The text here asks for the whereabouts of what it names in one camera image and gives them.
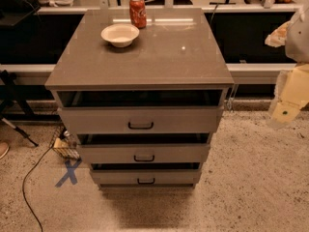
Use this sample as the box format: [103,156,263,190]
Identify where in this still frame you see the wire basket with items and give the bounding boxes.
[51,126,80,160]

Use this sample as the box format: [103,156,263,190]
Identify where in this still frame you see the grey middle drawer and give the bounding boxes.
[77,144,210,163]

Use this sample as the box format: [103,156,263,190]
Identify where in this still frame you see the grey bottom drawer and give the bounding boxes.
[90,170,201,185]

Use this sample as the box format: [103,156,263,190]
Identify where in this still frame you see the blue tape cross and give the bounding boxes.
[55,159,82,188]

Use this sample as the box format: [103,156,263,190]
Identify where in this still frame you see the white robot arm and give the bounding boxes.
[265,5,309,129]

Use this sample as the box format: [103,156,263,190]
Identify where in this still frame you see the grey top drawer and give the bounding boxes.
[58,107,223,134]

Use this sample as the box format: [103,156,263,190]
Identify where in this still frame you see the grey drawer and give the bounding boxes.
[58,107,223,134]
[90,170,201,185]
[77,144,210,163]

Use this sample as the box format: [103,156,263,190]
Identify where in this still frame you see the black tripod stand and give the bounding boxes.
[0,70,40,148]

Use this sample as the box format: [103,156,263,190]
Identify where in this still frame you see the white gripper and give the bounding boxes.
[265,21,309,130]

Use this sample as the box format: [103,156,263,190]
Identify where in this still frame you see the orange soda can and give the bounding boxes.
[129,0,147,28]

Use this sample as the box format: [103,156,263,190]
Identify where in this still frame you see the grey drawer cabinet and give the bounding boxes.
[45,8,234,188]

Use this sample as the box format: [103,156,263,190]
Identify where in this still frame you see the white bowl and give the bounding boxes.
[100,23,139,47]

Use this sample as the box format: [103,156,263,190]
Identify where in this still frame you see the tan shoe tip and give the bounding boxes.
[0,142,10,159]

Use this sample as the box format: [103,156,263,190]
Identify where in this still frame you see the black floor cable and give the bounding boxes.
[21,147,54,232]

